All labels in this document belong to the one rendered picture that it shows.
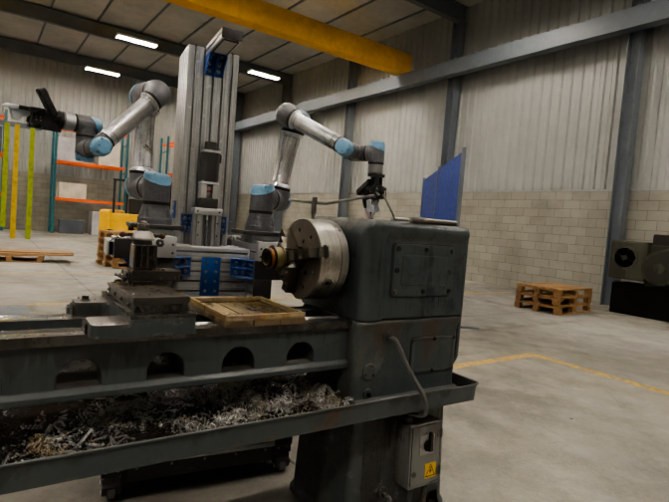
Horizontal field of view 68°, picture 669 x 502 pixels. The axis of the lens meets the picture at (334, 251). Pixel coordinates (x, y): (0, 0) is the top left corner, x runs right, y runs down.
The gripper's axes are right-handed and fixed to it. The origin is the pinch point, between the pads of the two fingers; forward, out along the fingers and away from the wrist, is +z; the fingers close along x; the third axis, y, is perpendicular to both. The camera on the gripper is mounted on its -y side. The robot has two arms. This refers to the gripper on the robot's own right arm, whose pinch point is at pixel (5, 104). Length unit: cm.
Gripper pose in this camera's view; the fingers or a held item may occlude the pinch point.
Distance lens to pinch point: 233.2
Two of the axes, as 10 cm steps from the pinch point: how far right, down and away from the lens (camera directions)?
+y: -1.8, 9.7, 1.4
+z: -6.6, -0.1, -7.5
